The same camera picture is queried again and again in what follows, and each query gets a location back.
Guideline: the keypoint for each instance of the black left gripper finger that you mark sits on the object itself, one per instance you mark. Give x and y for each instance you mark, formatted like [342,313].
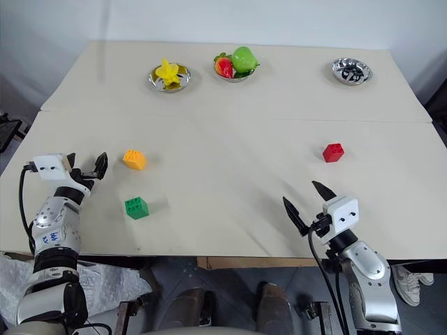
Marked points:
[101,164]
[71,160]

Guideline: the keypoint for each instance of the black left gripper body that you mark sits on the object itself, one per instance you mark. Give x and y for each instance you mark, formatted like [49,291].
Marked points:
[82,178]

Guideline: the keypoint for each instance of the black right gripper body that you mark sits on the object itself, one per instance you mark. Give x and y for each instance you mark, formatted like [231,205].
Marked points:
[322,225]

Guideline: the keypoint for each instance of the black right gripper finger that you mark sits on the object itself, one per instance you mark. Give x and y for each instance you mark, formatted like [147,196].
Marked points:
[324,191]
[295,215]

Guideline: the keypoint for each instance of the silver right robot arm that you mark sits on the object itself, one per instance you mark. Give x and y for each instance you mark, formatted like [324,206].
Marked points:
[370,275]

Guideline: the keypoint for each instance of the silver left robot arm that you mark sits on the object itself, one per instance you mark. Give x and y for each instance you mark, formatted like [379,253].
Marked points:
[52,223]

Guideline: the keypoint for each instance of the orange toy brick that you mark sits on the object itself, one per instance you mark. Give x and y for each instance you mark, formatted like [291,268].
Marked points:
[135,160]

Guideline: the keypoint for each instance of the red toy brick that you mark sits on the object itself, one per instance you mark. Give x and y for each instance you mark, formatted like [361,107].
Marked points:
[333,153]

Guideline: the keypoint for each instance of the green toy brick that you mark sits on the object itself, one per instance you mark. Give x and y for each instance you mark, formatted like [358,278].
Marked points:
[136,208]

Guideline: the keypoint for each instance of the black stand beside table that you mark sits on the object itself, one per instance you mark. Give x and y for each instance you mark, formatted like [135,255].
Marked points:
[8,130]

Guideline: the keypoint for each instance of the steel bowl with yellow fruit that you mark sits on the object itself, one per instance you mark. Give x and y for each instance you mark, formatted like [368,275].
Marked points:
[157,82]

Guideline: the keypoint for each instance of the white plastic wrap sheet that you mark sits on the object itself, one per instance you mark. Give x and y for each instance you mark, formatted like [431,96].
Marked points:
[104,279]

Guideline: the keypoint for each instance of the white sneaker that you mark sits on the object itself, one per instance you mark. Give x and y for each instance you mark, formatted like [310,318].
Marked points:
[406,284]
[426,278]

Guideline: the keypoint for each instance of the yellow toy star fruit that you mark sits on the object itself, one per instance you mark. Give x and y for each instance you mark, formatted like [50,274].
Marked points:
[169,73]

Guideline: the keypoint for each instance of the empty steel bowl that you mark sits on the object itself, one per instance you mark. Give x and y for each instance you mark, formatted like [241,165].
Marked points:
[351,71]

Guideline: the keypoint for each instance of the dark object beside table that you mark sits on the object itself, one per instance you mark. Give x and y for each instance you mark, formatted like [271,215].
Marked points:
[438,104]

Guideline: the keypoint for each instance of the steel bowl with mixed fruit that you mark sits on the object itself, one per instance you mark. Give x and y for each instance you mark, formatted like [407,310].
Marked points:
[230,78]

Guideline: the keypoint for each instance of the green pear toy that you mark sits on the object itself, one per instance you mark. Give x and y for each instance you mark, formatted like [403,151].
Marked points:
[244,59]

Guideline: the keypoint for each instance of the red toy strawberry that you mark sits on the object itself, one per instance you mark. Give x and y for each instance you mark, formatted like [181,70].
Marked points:
[225,67]

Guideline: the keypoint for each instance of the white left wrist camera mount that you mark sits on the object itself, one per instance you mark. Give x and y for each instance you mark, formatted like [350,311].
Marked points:
[50,167]

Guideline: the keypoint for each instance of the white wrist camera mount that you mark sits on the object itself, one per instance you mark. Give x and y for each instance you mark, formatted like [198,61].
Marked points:
[50,167]
[344,214]

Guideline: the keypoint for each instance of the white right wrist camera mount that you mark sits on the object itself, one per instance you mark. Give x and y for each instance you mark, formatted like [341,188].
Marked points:
[344,214]

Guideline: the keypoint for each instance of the dark metal bracket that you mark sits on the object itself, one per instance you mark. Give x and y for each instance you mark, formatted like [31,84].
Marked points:
[123,319]
[321,317]

